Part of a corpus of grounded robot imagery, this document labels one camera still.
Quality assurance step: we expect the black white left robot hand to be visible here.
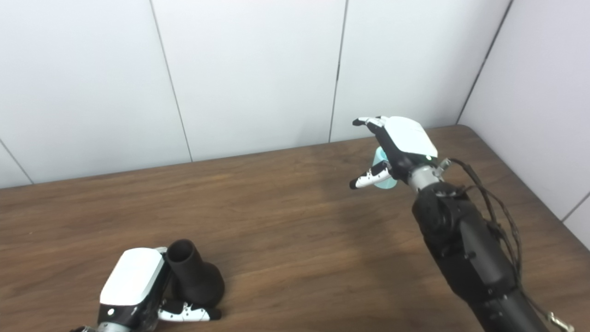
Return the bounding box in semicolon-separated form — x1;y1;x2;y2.
96;247;222;332

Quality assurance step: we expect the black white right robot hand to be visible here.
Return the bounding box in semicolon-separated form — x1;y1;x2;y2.
349;115;439;190

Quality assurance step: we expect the light-blue hose piece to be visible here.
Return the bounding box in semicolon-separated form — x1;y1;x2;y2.
372;147;398;190

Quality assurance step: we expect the black flared nozzle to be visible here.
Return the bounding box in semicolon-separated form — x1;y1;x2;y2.
166;239;226;308

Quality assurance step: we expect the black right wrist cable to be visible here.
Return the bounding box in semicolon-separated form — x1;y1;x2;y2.
438;158;575;332

